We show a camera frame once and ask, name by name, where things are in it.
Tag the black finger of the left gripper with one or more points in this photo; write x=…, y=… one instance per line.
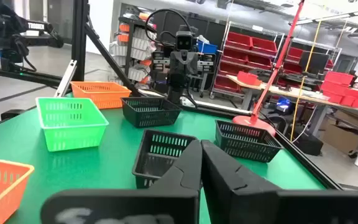
x=159, y=61
x=206, y=63

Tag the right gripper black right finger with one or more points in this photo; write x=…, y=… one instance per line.
x=244, y=202

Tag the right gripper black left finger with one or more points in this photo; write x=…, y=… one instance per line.
x=172, y=199

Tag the black plastic basket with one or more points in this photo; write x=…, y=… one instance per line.
x=244, y=146
x=154, y=161
x=148, y=116

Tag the black neighbouring robot arm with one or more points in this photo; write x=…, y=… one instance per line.
x=8, y=28

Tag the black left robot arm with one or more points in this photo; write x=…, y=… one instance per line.
x=177, y=88

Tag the shelf with orange white bins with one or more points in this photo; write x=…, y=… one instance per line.
x=135, y=46

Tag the blue storage bin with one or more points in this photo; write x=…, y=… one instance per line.
x=207, y=48

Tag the small red storage bin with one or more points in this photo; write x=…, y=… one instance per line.
x=247, y=77

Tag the red lamp stand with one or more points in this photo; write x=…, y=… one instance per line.
x=255, y=123

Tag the blue lit device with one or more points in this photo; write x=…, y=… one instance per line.
x=283, y=104

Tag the wooden workbench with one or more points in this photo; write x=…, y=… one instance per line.
x=291, y=93

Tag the black computer monitor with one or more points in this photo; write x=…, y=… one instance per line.
x=314, y=62

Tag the green plastic basket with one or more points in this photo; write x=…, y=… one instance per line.
x=70, y=130

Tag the cardboard box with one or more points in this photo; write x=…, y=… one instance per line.
x=340, y=137

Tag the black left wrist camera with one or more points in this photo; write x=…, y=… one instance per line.
x=184, y=41

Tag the silver metal bracket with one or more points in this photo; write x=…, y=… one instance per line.
x=65, y=77

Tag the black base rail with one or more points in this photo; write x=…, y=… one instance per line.
x=26, y=76

